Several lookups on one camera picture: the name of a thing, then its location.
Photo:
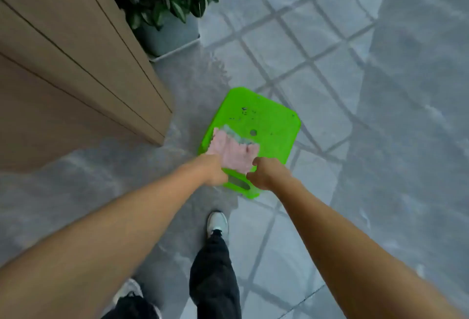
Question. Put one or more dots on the person's leg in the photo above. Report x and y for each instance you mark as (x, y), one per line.
(130, 309)
(214, 278)

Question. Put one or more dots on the white sneaker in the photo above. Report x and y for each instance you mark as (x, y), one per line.
(217, 221)
(128, 287)

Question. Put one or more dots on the person's right forearm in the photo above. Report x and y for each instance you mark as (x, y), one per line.
(351, 264)

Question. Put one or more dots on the person's left leg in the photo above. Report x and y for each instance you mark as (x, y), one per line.
(130, 309)

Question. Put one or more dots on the green plastic stool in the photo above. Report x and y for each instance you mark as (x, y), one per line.
(267, 117)

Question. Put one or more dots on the person's left forearm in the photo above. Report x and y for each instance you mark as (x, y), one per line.
(95, 249)

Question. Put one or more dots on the person's left hand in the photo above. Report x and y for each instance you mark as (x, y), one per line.
(213, 170)

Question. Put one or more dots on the grey plant pot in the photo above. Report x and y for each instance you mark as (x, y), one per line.
(168, 35)

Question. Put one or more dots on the white pot tray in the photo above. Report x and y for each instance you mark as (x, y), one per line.
(179, 50)

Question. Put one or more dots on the light wooden cabinet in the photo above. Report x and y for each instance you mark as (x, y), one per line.
(55, 73)

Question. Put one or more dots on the person's right hand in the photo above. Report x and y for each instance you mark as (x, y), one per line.
(269, 176)

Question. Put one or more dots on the pink cleaning cloth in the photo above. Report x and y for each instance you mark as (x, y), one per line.
(234, 152)

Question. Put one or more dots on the person's right leg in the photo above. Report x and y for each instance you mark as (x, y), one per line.
(214, 278)

